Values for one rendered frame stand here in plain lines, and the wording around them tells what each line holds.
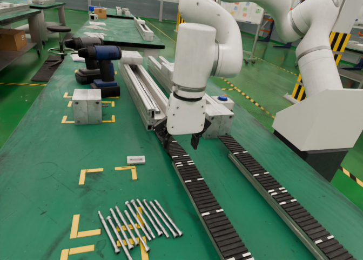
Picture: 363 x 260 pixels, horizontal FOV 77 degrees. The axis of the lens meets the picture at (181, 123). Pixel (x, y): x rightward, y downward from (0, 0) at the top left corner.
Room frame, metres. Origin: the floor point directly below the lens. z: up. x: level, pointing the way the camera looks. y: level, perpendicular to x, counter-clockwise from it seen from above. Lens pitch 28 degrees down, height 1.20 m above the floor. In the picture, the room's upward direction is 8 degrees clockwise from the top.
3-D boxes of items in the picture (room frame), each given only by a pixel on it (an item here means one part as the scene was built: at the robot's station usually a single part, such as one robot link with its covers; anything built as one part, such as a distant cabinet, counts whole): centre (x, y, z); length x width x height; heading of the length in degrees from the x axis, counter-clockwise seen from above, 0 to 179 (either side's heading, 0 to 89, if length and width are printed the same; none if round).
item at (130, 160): (0.52, 0.12, 0.78); 0.05 x 0.03 x 0.01; 107
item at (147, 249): (0.30, 0.06, 0.78); 0.11 x 0.01 x 0.01; 39
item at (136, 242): (0.31, 0.08, 0.78); 0.11 x 0.01 x 0.01; 40
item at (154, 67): (1.16, 0.07, 0.82); 0.80 x 0.10 x 0.09; 24
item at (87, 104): (0.74, 0.33, 0.83); 0.11 x 0.10 x 0.10; 111
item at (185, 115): (0.54, -0.01, 0.95); 0.10 x 0.07 x 0.11; 114
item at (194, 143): (0.56, -0.05, 0.86); 0.03 x 0.03 x 0.07; 24
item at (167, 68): (1.16, 0.07, 0.87); 0.16 x 0.11 x 0.07; 24
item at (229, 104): (0.96, -0.16, 0.81); 0.10 x 0.08 x 0.06; 114
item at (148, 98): (1.08, 0.24, 0.82); 0.80 x 0.10 x 0.09; 24
